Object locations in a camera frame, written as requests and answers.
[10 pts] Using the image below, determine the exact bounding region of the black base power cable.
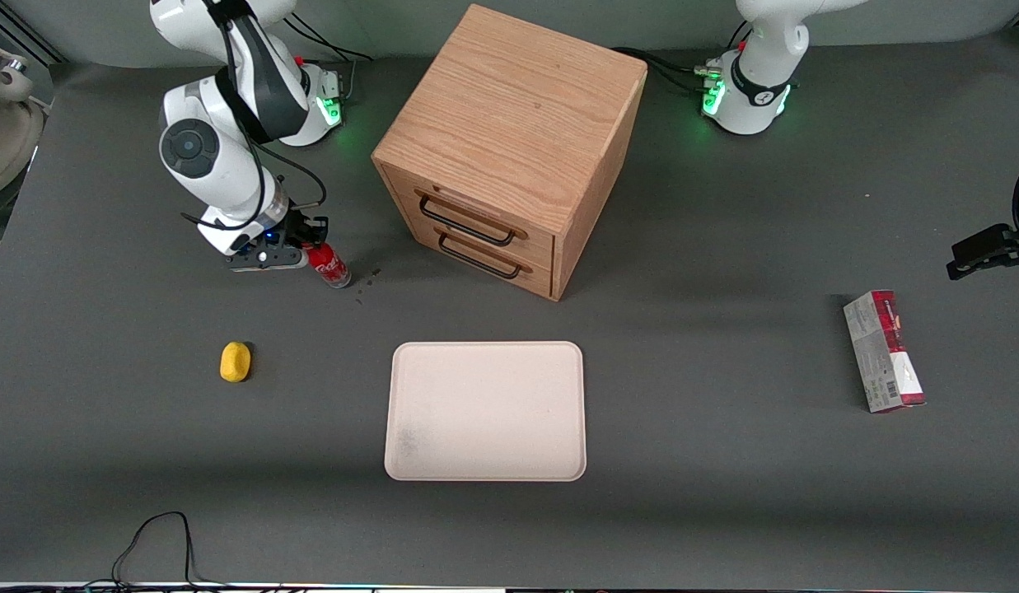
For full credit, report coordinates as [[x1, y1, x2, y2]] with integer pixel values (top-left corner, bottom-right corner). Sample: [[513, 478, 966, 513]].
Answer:
[[283, 15, 372, 63], [641, 64, 712, 93], [612, 47, 712, 77]]

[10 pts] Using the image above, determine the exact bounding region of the black metal drawer handle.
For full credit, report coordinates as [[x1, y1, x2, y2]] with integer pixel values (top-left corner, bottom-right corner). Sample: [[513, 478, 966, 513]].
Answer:
[[415, 190, 527, 247], [436, 231, 531, 280]]

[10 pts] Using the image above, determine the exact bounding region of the red and grey carton box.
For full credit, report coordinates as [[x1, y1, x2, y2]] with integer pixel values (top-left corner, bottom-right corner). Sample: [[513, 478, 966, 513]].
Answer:
[[843, 289, 927, 413]]

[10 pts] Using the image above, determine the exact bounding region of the red coke bottle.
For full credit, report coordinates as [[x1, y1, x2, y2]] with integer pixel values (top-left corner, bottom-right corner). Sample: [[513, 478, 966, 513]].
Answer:
[[305, 240, 353, 289]]

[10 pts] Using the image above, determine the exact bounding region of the thin black looped cable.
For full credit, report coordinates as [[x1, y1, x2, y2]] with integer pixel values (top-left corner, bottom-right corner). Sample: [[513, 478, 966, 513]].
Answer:
[[81, 511, 230, 591]]

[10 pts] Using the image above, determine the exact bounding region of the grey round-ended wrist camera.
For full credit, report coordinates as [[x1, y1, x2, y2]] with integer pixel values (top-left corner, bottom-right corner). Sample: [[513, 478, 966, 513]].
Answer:
[[223, 247, 310, 273]]

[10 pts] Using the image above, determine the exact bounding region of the yellow toy lemon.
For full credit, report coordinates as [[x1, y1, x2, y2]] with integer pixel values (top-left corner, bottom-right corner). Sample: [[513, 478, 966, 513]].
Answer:
[[220, 341, 253, 384]]

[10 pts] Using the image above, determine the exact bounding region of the oak wooden drawer cabinet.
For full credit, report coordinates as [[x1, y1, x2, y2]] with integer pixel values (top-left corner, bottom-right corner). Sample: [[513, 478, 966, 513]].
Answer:
[[372, 4, 648, 302]]

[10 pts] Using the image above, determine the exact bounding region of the cream rectangular plastic tray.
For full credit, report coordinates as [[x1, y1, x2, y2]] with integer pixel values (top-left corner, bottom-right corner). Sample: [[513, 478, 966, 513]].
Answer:
[[384, 341, 587, 483]]

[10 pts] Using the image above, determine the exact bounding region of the dark grey table mat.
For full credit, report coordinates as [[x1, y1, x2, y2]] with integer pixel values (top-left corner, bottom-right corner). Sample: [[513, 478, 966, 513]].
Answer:
[[0, 31, 1019, 587]]

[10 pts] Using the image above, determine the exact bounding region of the beige round stand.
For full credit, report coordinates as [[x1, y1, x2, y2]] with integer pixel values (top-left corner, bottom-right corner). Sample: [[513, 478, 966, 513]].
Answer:
[[0, 37, 47, 200]]

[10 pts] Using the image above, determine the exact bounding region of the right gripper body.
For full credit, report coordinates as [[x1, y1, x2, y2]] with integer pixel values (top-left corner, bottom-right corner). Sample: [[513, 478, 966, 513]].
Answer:
[[244, 214, 312, 253]]

